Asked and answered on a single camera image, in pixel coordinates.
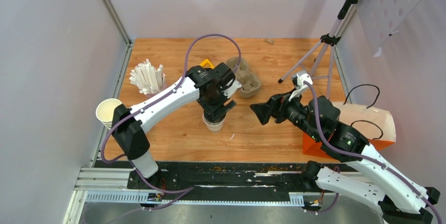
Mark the white paper coffee cup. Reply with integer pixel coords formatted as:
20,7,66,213
202,115,226,133

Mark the yellow plastic triangle piece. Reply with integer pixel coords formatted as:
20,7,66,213
199,58,215,69

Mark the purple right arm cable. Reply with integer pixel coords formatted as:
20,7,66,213
302,80,443,224

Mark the pink cup of straws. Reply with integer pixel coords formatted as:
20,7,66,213
129,59,166,98

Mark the stack of white paper cups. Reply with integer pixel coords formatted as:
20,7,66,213
95,98,122,129

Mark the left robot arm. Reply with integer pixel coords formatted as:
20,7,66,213
111,63,241,189

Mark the cardboard cup carrier stack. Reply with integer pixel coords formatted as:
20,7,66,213
235,57,261,99

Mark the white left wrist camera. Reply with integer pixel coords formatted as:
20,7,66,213
222,80,242,98

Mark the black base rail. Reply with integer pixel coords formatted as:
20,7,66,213
75,160,349,206

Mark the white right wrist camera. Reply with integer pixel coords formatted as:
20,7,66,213
288,70,313,101

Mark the orange and white paper bag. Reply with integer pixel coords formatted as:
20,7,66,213
302,101,397,155

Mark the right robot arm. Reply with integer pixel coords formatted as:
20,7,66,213
250,93,442,223

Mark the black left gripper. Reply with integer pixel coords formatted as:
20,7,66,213
198,87,237,124

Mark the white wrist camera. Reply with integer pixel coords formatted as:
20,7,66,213
222,80,242,98
288,70,313,101

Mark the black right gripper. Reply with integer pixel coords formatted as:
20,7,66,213
249,87,320,141

